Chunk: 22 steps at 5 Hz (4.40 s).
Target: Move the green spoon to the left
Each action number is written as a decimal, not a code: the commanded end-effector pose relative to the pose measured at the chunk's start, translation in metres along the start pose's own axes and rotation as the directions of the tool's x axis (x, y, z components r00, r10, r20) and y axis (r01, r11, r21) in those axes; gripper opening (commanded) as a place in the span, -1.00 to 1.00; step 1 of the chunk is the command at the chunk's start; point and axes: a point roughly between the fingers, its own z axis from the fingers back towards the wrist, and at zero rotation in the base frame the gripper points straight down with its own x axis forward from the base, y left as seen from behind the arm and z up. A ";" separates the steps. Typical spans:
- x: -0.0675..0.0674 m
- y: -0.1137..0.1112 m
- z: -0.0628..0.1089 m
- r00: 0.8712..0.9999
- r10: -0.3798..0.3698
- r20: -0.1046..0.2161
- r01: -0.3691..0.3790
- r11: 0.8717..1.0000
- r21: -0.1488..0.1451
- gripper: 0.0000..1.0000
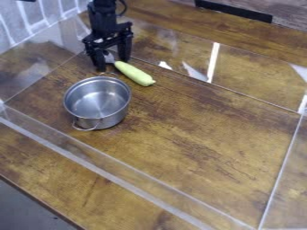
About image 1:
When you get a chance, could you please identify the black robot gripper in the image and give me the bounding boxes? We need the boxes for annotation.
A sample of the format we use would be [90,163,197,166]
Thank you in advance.
[83,0,134,72]

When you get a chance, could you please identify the green handled metal spoon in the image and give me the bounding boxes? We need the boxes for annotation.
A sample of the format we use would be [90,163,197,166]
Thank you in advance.
[104,52,157,86]

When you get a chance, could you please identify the stainless steel pot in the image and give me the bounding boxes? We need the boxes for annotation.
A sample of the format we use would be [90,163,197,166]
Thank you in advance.
[64,73,132,131]

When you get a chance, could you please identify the black bar on table edge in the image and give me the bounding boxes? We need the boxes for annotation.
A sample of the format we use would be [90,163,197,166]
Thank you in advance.
[195,0,274,23]

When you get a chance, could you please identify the clear acrylic enclosure wall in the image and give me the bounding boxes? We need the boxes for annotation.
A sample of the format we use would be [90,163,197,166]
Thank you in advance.
[0,0,307,230]

